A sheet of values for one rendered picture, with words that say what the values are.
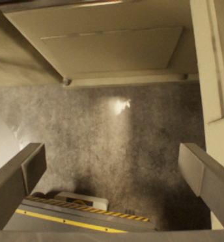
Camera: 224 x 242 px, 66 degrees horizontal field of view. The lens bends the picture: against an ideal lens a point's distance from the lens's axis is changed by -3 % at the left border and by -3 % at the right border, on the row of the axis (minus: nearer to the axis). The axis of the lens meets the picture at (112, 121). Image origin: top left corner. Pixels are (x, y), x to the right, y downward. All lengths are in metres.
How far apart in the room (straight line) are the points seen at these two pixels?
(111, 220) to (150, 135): 0.50
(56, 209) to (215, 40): 0.71
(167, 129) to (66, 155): 0.58
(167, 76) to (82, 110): 0.52
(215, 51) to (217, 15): 0.06
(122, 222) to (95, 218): 0.10
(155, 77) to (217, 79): 0.70
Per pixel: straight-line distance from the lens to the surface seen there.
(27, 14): 0.66
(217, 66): 0.37
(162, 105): 1.04
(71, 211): 0.75
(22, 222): 0.84
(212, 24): 0.41
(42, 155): 0.16
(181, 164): 0.17
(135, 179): 1.00
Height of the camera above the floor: 0.99
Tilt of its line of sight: 79 degrees down
